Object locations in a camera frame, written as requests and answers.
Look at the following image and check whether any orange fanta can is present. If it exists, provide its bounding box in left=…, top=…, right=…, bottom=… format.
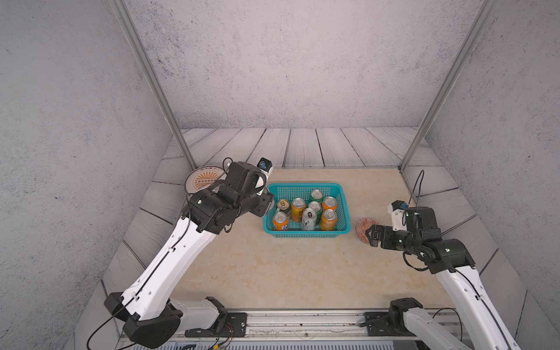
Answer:
left=273, top=211, right=290, bottom=231
left=322, top=196, right=338, bottom=211

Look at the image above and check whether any orange can middle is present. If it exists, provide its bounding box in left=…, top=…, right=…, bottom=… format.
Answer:
left=290, top=198, right=307, bottom=223

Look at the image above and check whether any green can middle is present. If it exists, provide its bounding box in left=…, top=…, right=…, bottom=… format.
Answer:
left=309, top=201, right=322, bottom=217

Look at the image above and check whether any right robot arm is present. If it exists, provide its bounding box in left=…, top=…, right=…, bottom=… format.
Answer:
left=365, top=225, right=520, bottom=349

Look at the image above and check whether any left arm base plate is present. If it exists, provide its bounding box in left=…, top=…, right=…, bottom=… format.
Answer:
left=185, top=312, right=247, bottom=338

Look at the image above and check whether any orange can front right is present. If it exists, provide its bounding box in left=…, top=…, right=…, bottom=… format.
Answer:
left=319, top=209, right=338, bottom=231

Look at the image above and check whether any gold green can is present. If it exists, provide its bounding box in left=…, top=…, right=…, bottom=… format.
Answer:
left=276, top=199, right=291, bottom=216

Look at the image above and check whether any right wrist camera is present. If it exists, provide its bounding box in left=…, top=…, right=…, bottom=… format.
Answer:
left=387, top=200, right=438, bottom=233

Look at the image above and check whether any white Monster can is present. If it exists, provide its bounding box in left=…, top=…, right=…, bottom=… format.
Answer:
left=301, top=208, right=316, bottom=231

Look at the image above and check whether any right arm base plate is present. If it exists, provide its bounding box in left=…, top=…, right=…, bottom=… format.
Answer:
left=360, top=311, right=409, bottom=337

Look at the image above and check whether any teal plastic basket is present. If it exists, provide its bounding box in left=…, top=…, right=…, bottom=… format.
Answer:
left=262, top=182, right=351, bottom=238

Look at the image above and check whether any green can rear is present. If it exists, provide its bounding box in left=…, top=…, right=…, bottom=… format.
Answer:
left=309, top=189, right=325, bottom=203

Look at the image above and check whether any aluminium mounting rail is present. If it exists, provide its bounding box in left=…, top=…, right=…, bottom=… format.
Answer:
left=114, top=308, right=473, bottom=350

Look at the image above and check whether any decorated plate on stand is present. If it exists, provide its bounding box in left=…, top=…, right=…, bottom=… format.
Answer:
left=184, top=166, right=225, bottom=194

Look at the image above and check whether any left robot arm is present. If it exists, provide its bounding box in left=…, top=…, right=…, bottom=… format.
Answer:
left=104, top=186, right=274, bottom=349

